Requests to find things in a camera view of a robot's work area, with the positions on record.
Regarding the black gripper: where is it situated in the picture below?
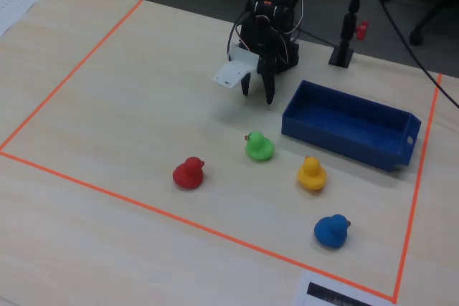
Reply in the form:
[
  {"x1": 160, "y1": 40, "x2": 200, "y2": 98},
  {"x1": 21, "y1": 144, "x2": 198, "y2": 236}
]
[{"x1": 240, "y1": 15, "x2": 285, "y2": 106}]

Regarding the yellow rubber duck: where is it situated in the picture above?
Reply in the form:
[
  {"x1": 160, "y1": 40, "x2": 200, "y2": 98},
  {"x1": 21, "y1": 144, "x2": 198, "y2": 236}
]
[{"x1": 297, "y1": 156, "x2": 328, "y2": 191}]

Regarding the green rubber duck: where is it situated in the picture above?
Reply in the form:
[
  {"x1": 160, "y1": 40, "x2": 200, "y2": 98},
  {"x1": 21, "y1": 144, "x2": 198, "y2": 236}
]
[{"x1": 244, "y1": 130, "x2": 275, "y2": 162}]

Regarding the blue plastic box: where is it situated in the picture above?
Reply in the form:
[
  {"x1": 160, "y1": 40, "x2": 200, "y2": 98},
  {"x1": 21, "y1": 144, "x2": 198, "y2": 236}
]
[{"x1": 281, "y1": 80, "x2": 422, "y2": 173}]

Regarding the red rubber duck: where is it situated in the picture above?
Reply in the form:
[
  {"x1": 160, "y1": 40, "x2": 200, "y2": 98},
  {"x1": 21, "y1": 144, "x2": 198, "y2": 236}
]
[{"x1": 172, "y1": 156, "x2": 207, "y2": 190}]

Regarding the blue rubber duck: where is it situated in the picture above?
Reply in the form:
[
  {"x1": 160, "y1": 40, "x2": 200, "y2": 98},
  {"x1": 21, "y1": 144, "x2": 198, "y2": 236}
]
[{"x1": 313, "y1": 214, "x2": 352, "y2": 249}]

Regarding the red clamp knob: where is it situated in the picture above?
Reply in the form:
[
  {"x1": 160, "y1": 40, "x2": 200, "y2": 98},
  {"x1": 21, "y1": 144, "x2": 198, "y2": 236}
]
[{"x1": 356, "y1": 20, "x2": 370, "y2": 42}]

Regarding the orange tape line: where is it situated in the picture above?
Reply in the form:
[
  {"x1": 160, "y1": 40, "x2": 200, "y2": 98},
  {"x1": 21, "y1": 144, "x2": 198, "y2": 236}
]
[
  {"x1": 0, "y1": 0, "x2": 144, "y2": 152},
  {"x1": 392, "y1": 73, "x2": 443, "y2": 304},
  {"x1": 0, "y1": 150, "x2": 396, "y2": 302}
]

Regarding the black office chair base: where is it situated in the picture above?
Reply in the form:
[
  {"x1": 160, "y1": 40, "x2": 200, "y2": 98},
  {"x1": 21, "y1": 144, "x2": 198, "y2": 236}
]
[{"x1": 379, "y1": 0, "x2": 459, "y2": 47}]

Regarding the white paper with black bar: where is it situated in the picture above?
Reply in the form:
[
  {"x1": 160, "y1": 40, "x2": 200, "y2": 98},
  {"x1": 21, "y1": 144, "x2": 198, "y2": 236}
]
[{"x1": 291, "y1": 270, "x2": 395, "y2": 306}]

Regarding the white printed paper sheet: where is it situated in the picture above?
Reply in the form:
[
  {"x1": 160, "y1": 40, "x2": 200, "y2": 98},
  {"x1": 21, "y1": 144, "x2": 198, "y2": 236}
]
[{"x1": 0, "y1": 0, "x2": 49, "y2": 37}]

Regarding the white gripper camera mount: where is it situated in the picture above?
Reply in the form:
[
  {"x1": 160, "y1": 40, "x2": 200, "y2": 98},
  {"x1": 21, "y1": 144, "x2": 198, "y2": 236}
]
[{"x1": 212, "y1": 43, "x2": 260, "y2": 90}]

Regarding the black camera stand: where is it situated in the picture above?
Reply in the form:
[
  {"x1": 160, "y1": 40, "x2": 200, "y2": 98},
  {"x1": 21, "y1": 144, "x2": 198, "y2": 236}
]
[{"x1": 328, "y1": 0, "x2": 372, "y2": 68}]

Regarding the black cable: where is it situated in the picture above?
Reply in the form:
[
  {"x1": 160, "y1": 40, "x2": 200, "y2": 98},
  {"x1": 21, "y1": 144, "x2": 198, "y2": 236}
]
[{"x1": 368, "y1": 0, "x2": 459, "y2": 109}]

